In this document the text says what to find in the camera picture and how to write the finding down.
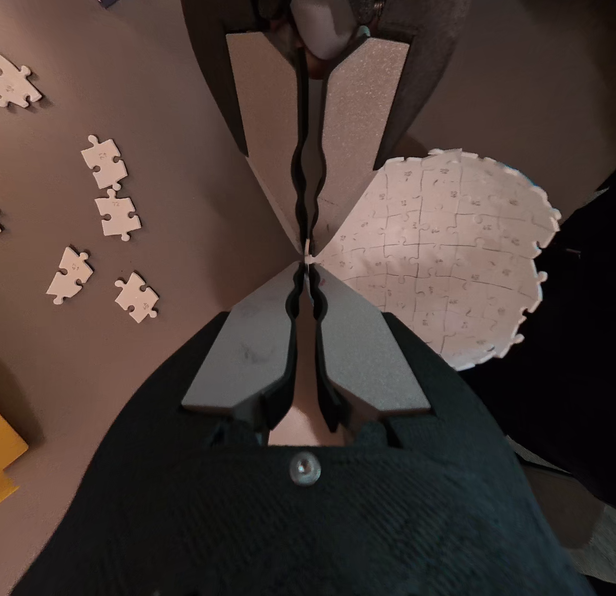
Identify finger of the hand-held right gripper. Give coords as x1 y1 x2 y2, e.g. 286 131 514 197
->
225 32 311 257
309 37 411 257

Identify person's dark clothed torso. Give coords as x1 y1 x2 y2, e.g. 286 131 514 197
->
457 172 616 505

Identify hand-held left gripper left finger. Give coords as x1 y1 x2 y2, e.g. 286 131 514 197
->
182 261 307 435

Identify puzzle pieces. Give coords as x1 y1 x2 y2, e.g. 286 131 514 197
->
0 54 159 323

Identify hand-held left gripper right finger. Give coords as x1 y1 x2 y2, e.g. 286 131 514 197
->
308 264 431 434

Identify white jigsaw puzzle piece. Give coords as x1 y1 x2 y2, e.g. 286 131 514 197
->
302 239 321 308

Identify yellow plastic bin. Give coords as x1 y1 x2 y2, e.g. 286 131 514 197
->
0 413 30 503

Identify partly built puzzle ball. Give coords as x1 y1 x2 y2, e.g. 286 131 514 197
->
313 148 562 371

